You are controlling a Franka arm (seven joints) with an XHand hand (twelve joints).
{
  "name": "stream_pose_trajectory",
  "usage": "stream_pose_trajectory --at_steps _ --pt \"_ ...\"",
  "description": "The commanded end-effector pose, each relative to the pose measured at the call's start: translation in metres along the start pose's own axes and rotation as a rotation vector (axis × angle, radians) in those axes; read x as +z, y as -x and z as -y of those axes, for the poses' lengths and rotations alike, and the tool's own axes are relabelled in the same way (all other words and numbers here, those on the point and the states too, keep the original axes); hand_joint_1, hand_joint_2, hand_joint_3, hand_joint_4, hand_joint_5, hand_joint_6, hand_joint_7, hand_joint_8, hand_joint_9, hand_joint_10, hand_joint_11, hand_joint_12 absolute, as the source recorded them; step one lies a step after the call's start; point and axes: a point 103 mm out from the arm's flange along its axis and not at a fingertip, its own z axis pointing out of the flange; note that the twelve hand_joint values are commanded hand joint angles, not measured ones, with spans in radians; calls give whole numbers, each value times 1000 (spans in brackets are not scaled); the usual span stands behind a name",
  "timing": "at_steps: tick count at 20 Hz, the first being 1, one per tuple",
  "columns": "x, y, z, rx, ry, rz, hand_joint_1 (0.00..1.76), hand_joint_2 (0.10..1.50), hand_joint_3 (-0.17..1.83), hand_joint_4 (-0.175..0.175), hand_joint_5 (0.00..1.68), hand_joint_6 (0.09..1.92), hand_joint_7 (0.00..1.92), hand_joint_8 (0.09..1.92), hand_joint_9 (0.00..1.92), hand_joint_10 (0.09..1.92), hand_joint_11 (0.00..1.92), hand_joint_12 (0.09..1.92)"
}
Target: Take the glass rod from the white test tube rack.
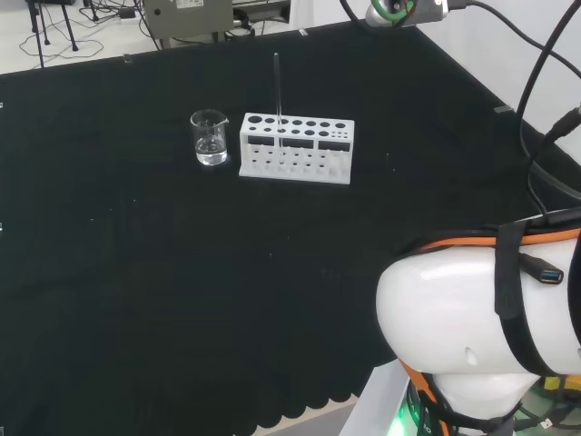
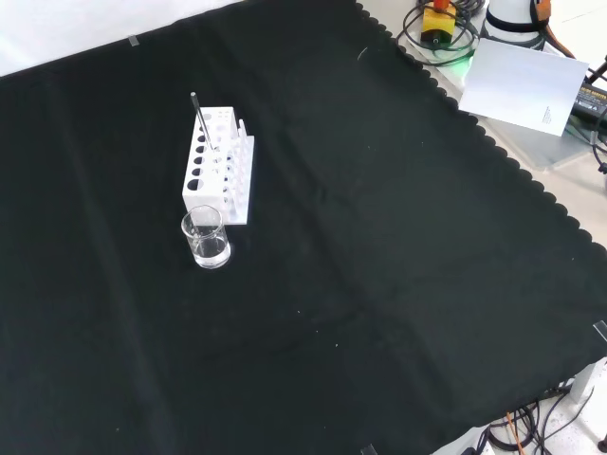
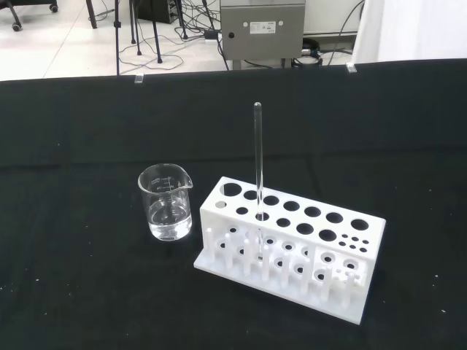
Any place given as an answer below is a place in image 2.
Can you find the white test tube rack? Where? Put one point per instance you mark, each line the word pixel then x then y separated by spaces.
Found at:
pixel 189 195

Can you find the pale board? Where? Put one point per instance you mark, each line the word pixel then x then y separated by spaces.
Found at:
pixel 521 85

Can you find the grey base plate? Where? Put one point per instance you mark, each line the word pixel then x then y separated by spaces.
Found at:
pixel 545 149

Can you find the yellow stop button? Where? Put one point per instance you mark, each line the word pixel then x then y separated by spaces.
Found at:
pixel 437 23

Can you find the black power adapter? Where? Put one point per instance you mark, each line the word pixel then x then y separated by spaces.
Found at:
pixel 592 97

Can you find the black bench cloth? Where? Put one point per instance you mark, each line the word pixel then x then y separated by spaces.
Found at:
pixel 332 237

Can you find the grey metal bracket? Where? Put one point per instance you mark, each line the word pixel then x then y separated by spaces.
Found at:
pixel 585 379

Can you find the grey tape piece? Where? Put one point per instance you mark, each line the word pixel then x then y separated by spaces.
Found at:
pixel 134 41
pixel 368 449
pixel 601 330

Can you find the clear glass rod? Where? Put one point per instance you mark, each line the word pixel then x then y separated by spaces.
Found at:
pixel 199 114

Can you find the clear glass beaker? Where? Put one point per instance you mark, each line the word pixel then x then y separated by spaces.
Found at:
pixel 208 246

